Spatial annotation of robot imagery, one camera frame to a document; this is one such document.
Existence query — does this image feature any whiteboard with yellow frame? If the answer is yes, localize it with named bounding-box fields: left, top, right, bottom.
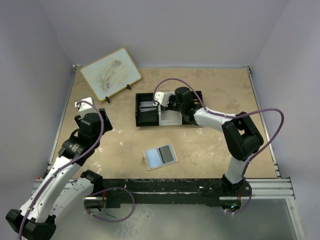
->
left=80, top=47, right=142, bottom=102

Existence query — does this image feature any left black tray bin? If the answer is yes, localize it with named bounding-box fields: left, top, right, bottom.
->
left=135, top=92, right=159, bottom=127

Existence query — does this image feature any middle white tray bin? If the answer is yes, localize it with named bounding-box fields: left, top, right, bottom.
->
left=158, top=108, right=183, bottom=126

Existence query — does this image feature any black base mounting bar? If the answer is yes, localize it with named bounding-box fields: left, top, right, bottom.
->
left=79, top=169, right=252, bottom=208

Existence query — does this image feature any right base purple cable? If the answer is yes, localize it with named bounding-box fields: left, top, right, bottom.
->
left=223, top=181, right=254, bottom=216

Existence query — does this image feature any silver cards stack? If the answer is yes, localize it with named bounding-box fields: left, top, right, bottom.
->
left=139, top=101, right=158, bottom=112

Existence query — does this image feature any right black tray bin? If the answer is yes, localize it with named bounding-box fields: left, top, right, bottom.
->
left=181, top=90, right=204, bottom=125

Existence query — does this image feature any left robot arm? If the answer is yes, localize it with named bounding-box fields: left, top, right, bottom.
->
left=5, top=107, right=113, bottom=240

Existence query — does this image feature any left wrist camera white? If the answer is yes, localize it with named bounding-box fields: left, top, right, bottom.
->
left=74, top=97, right=96, bottom=118

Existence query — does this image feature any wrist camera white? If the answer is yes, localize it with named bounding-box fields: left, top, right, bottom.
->
left=153, top=91, right=173, bottom=107
left=74, top=97, right=96, bottom=118

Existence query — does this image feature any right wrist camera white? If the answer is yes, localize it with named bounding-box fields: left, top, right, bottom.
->
left=153, top=91, right=173, bottom=107

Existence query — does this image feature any black tray bin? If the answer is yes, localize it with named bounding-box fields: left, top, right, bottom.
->
left=181, top=90, right=204, bottom=125
left=135, top=92, right=159, bottom=127

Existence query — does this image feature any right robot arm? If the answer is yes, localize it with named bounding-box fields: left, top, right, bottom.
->
left=154, top=87, right=264, bottom=190

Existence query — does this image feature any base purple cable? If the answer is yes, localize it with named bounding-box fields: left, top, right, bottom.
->
left=83, top=186, right=136, bottom=223
left=223, top=181, right=254, bottom=216

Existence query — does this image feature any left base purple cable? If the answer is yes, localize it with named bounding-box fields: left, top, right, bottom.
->
left=83, top=186, right=136, bottom=223

